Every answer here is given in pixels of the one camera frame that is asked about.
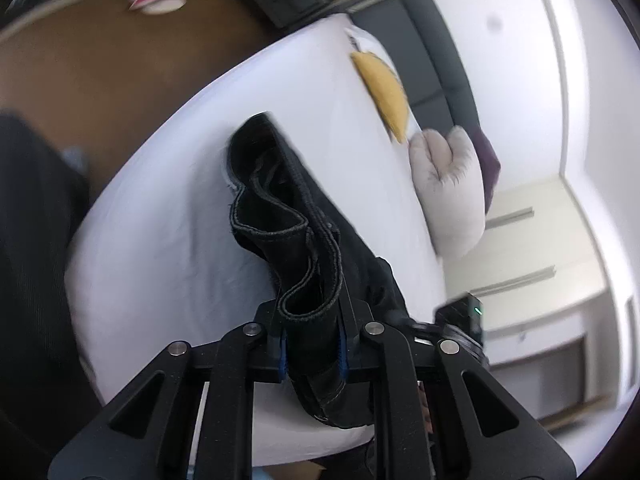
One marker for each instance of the purple pillow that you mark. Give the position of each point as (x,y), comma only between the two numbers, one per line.
(487,160)

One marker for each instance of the yellow pillow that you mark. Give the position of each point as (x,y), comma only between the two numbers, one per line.
(385,95)

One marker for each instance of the white pillow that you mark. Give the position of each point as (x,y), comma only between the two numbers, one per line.
(372,42)

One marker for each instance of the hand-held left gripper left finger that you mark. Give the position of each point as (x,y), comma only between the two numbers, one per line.
(282,355)

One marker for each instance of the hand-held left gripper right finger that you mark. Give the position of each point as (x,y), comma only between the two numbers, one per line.
(342,355)

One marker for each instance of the rolled white duvet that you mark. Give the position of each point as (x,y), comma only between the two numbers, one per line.
(450,195)

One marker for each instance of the bed with grey headboard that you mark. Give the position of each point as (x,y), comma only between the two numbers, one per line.
(175,210)

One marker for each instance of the black denim pants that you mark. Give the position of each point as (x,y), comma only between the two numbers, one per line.
(310,260)

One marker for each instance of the white wardrobe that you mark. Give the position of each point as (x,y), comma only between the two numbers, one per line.
(540,240)

